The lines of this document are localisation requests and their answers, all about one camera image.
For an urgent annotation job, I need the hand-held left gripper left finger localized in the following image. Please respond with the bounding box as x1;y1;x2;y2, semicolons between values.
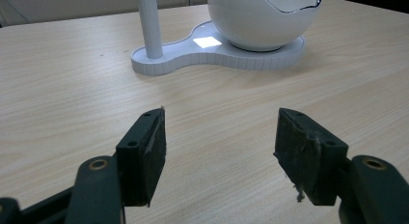
115;106;168;209

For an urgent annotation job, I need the white desk lamp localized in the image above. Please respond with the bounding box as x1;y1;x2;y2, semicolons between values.
130;0;322;77

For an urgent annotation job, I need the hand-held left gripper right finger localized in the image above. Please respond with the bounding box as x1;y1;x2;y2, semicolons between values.
273;107;349;207

